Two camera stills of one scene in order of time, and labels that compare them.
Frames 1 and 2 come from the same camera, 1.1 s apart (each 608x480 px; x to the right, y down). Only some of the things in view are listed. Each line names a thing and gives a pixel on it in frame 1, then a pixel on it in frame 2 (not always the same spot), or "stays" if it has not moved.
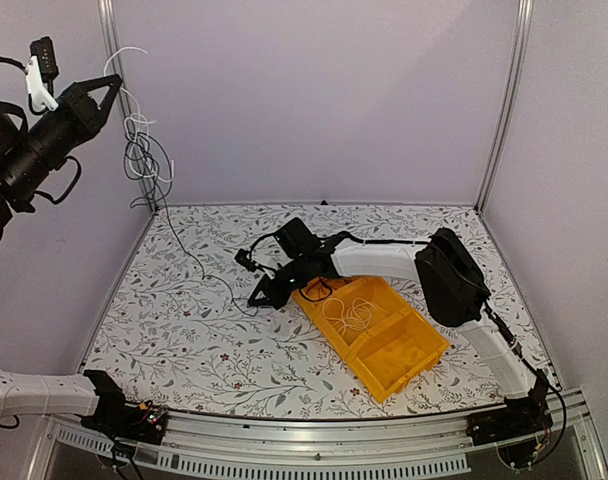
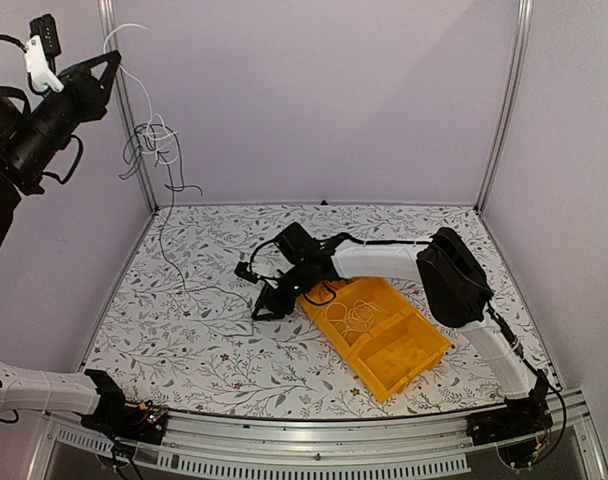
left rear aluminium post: [117, 53] stays
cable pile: [145, 155] -> [156, 137]
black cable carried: [209, 275] -> [168, 261]
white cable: [359, 315] stays
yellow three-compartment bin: [387, 343] stays
